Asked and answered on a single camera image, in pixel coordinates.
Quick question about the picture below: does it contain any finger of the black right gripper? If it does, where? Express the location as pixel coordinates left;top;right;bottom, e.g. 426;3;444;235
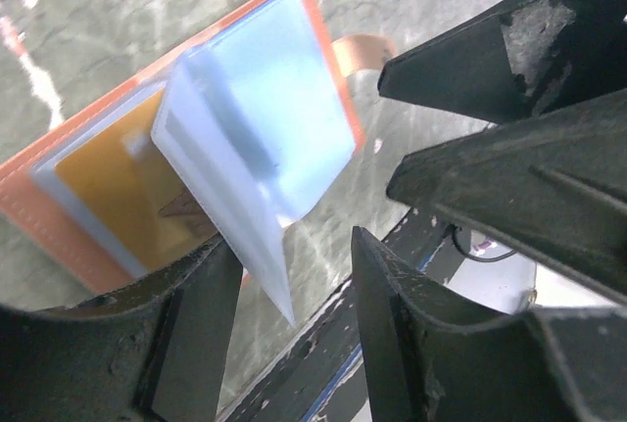
386;91;626;304
378;0;626;123

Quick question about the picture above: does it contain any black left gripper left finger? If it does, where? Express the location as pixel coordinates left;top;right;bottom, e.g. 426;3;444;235
1;240;243;421

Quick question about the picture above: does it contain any gold card in holder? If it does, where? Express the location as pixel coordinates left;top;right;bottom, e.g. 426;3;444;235
54;85;217;275

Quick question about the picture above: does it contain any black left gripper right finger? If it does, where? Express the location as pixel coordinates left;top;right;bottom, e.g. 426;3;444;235
351;227;626;421

